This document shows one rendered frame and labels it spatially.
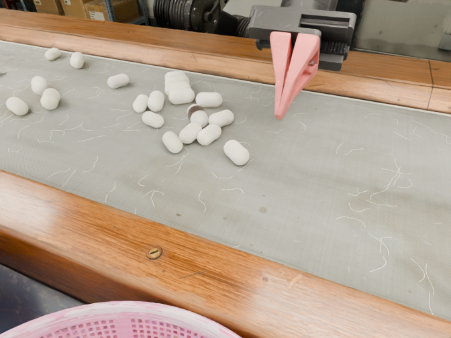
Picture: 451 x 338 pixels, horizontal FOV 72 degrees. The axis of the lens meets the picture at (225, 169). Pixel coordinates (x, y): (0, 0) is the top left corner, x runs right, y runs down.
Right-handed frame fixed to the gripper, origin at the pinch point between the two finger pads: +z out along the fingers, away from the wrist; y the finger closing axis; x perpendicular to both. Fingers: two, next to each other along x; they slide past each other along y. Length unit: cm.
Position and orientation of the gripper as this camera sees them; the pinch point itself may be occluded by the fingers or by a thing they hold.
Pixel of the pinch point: (280, 110)
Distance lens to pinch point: 32.9
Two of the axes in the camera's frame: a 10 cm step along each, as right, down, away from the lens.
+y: 9.3, 2.3, -2.9
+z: -2.7, 9.6, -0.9
